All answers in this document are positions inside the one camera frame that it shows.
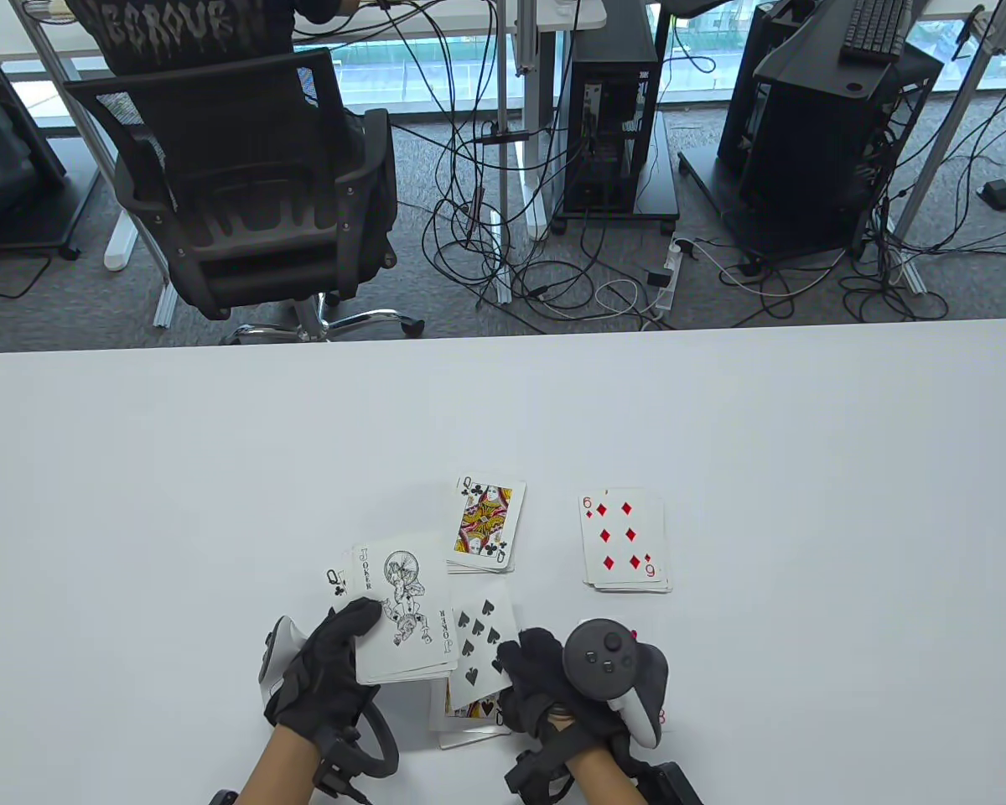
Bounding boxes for black mesh office chair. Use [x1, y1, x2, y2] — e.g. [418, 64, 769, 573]
[65, 46, 427, 345]

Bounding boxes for person's right hand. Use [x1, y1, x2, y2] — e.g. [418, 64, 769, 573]
[497, 627, 638, 760]

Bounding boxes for white power strip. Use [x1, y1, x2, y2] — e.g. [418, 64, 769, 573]
[650, 237, 695, 313]

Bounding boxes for black keyboard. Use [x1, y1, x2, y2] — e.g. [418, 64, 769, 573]
[840, 0, 915, 64]

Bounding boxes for black computer tower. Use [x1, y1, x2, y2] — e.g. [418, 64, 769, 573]
[563, 0, 661, 212]

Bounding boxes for pile of diamonds cards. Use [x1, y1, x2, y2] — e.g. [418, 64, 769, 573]
[580, 488, 673, 595]

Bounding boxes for aluminium desk frame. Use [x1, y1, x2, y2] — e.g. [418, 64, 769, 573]
[889, 0, 1006, 294]

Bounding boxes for black rolling cabinet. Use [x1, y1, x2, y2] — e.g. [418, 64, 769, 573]
[0, 50, 85, 261]

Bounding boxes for black equipment stand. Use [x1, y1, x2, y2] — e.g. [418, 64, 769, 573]
[717, 0, 944, 261]

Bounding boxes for pile of clubs cards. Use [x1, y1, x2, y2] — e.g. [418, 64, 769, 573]
[447, 475, 527, 575]

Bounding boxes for grey left hand controller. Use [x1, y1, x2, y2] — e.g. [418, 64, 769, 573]
[257, 615, 401, 776]

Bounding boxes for grey hand controller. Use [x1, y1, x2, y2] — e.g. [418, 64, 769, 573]
[562, 619, 670, 749]
[257, 615, 401, 776]

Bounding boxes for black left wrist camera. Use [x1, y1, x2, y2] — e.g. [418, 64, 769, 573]
[314, 730, 370, 802]

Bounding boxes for single spades playing card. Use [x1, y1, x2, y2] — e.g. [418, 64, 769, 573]
[449, 581, 522, 709]

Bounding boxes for person's left forearm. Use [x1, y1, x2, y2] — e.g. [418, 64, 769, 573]
[236, 725, 319, 805]

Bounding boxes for black tower cart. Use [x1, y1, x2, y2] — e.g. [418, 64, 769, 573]
[551, 113, 682, 236]

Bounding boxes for tangle of black floor cables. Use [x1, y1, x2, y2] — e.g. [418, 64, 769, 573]
[838, 84, 1006, 324]
[422, 0, 680, 324]

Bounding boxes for deck of playing cards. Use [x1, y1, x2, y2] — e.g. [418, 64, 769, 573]
[325, 532, 458, 684]

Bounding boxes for grey right hand controller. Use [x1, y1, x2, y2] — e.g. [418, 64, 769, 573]
[562, 619, 670, 749]

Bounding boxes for white floor cable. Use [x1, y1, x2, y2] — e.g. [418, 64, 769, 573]
[594, 279, 665, 320]

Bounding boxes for person's left hand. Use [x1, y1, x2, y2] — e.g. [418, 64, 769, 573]
[264, 597, 384, 743]

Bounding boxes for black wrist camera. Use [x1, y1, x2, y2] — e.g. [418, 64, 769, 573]
[503, 742, 575, 805]
[314, 730, 370, 802]

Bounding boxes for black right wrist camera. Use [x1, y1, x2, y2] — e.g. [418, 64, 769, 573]
[503, 742, 575, 805]

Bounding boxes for pile of hearts cards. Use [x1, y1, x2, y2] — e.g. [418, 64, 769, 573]
[629, 625, 670, 732]

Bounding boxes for black right forearm battery pack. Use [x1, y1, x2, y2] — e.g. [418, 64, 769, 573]
[637, 761, 705, 805]

